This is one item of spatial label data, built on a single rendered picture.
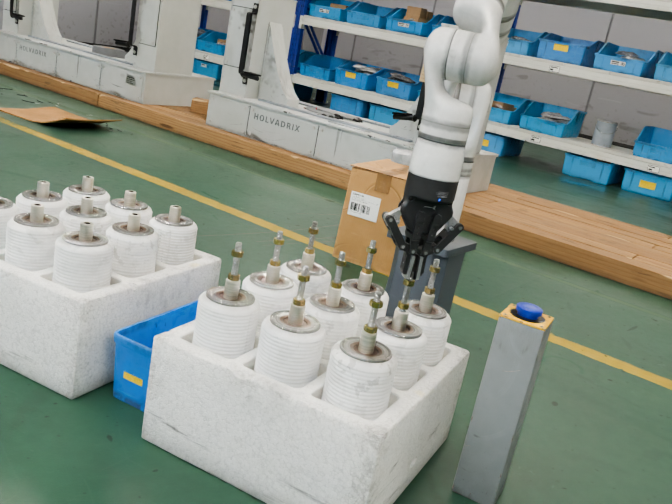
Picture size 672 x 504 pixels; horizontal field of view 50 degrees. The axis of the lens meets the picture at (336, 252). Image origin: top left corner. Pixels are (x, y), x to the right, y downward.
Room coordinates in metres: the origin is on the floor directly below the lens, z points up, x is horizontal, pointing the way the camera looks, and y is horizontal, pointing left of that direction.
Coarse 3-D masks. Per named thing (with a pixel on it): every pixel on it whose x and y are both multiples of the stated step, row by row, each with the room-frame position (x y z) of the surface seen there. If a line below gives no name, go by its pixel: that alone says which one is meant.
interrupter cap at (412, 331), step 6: (378, 318) 1.06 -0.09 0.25; (384, 318) 1.07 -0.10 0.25; (390, 318) 1.07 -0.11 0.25; (378, 324) 1.04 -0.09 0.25; (384, 324) 1.04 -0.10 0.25; (390, 324) 1.06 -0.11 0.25; (408, 324) 1.06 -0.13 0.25; (414, 324) 1.07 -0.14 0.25; (384, 330) 1.02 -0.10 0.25; (390, 330) 1.02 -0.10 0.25; (408, 330) 1.05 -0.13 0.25; (414, 330) 1.04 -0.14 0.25; (420, 330) 1.04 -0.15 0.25; (396, 336) 1.01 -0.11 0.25; (402, 336) 1.01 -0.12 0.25; (408, 336) 1.01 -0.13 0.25; (414, 336) 1.02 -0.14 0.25; (420, 336) 1.03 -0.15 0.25
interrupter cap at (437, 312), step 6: (408, 300) 1.17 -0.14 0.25; (414, 300) 1.18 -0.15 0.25; (414, 306) 1.16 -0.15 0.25; (432, 306) 1.17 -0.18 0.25; (438, 306) 1.17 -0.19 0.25; (414, 312) 1.12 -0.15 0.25; (420, 312) 1.13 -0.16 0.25; (432, 312) 1.15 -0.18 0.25; (438, 312) 1.15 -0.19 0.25; (444, 312) 1.15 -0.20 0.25; (426, 318) 1.11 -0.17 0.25; (432, 318) 1.11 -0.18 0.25; (438, 318) 1.12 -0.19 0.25
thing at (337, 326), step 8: (312, 312) 1.06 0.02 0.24; (320, 312) 1.05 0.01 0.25; (328, 312) 1.05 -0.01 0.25; (352, 312) 1.08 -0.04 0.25; (320, 320) 1.05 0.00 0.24; (328, 320) 1.05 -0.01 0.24; (336, 320) 1.05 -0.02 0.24; (344, 320) 1.05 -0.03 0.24; (352, 320) 1.06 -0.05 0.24; (328, 328) 1.05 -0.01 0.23; (336, 328) 1.05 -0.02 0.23; (344, 328) 1.05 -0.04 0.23; (352, 328) 1.07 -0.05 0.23; (328, 336) 1.05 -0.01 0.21; (336, 336) 1.05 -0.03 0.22; (344, 336) 1.06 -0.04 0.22; (352, 336) 1.07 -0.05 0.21; (328, 344) 1.05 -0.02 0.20; (328, 352) 1.05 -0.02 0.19; (328, 360) 1.05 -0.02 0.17
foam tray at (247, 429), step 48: (192, 336) 1.04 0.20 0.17; (192, 384) 0.96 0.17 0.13; (240, 384) 0.93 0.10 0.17; (432, 384) 1.02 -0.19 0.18; (144, 432) 0.99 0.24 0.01; (192, 432) 0.96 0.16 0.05; (240, 432) 0.92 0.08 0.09; (288, 432) 0.89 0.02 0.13; (336, 432) 0.86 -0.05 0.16; (384, 432) 0.85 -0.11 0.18; (432, 432) 1.07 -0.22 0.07; (240, 480) 0.92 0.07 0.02; (288, 480) 0.88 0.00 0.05; (336, 480) 0.85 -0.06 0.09; (384, 480) 0.89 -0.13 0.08
